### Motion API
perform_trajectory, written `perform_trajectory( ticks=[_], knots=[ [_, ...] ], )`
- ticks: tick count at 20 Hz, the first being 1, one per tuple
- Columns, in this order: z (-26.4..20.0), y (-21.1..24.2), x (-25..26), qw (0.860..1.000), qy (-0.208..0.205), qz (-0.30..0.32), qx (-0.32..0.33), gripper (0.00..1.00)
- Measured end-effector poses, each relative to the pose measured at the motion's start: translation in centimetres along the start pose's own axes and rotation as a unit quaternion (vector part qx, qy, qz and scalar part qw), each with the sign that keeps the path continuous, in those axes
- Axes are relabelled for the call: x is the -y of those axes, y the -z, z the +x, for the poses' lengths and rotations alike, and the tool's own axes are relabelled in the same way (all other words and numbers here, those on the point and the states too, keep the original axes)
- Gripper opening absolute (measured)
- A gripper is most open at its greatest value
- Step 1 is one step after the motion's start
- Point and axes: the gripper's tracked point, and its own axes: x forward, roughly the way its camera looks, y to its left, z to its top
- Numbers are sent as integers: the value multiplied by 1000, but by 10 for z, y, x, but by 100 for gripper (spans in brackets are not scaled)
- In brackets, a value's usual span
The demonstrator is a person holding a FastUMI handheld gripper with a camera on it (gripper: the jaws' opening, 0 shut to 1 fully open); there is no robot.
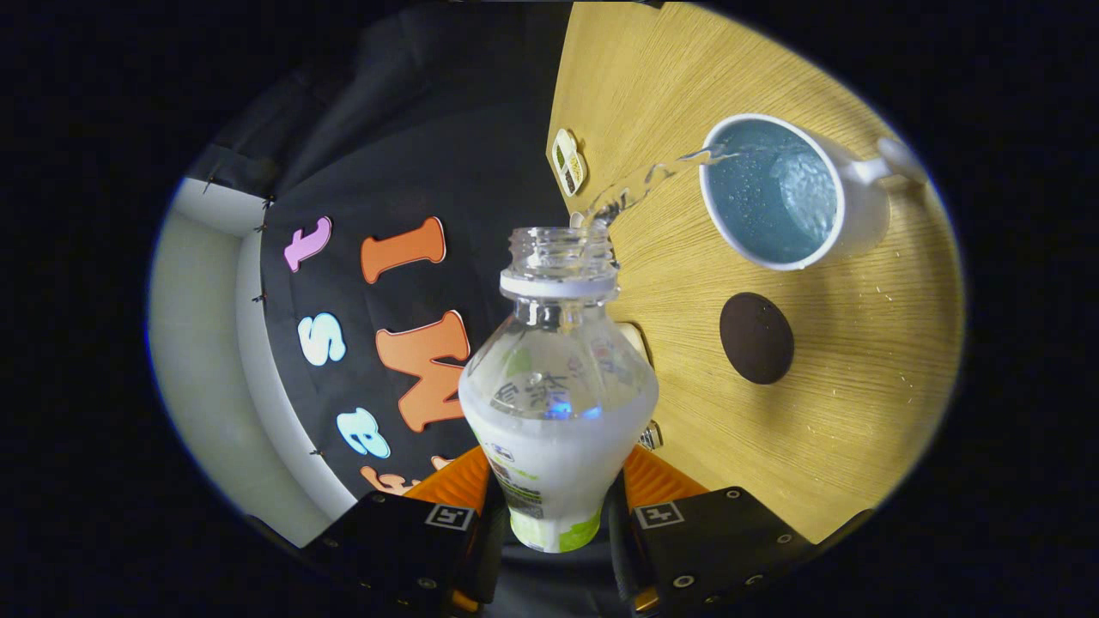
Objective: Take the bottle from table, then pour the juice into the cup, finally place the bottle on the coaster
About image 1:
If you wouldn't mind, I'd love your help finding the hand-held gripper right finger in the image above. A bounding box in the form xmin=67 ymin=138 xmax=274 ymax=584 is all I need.
xmin=605 ymin=444 xmax=812 ymax=616

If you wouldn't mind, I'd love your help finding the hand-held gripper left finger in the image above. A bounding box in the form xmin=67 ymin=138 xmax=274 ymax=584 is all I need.
xmin=305 ymin=444 xmax=507 ymax=615

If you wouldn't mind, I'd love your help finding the clear plastic juice bottle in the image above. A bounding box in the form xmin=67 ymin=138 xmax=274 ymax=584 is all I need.
xmin=458 ymin=226 xmax=660 ymax=554

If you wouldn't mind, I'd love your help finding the dark round coaster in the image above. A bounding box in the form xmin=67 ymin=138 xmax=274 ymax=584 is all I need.
xmin=720 ymin=292 xmax=796 ymax=385

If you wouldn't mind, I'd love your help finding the white cup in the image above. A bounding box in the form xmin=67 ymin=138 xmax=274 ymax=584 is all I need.
xmin=699 ymin=113 xmax=928 ymax=272

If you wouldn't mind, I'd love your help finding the wooden table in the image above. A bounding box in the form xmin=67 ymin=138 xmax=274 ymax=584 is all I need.
xmin=546 ymin=2 xmax=967 ymax=546

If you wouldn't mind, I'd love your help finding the white divided dish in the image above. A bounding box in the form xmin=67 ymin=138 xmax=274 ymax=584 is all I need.
xmin=551 ymin=129 xmax=588 ymax=197

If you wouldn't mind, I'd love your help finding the black backdrop cloth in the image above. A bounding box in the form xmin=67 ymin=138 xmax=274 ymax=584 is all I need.
xmin=185 ymin=4 xmax=576 ymax=550

